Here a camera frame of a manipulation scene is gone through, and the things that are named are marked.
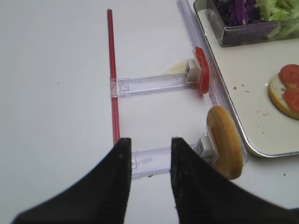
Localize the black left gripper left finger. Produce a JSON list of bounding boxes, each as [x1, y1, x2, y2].
[[13, 138, 132, 224]]

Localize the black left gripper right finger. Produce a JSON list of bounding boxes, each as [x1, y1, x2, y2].
[[170, 138, 299, 224]]

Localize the white pusher block tomato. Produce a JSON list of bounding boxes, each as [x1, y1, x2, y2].
[[185, 60, 201, 84]]

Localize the standing tomato slices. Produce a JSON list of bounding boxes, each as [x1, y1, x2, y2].
[[195, 47, 210, 95]]

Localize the lower tomato slice on bun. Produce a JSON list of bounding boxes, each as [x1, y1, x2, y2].
[[283, 88, 299, 112]]

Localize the tomato slice on bun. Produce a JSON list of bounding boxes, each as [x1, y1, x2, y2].
[[283, 88, 299, 112], [279, 64, 299, 87]]

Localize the upper tomato slice on bun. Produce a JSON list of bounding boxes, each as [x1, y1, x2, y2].
[[279, 64, 299, 87]]

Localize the green lettuce leaves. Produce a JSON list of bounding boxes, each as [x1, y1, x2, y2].
[[256, 0, 299, 40]]

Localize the white pusher block bun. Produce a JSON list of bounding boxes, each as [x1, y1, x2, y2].
[[194, 126, 220, 165]]

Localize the standing bun half left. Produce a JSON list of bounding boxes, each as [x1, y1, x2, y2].
[[206, 106, 243, 180]]

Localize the left red strip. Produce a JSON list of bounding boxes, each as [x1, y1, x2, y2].
[[107, 9, 120, 144]]

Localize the bottom bun on tray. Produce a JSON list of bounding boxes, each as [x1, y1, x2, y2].
[[269, 74, 299, 119]]

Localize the cream metal serving tray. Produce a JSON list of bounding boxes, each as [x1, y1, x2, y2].
[[193, 0, 299, 157]]

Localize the clear plastic salad container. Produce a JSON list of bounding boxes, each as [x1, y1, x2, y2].
[[205, 0, 299, 48]]

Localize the purple cabbage leaves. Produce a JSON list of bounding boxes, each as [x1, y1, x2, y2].
[[213, 0, 261, 27]]

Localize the clear rail lower left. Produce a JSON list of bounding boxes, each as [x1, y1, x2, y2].
[[131, 147, 171, 179]]

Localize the clear rail upper left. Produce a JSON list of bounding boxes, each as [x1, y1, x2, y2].
[[110, 73, 197, 98]]

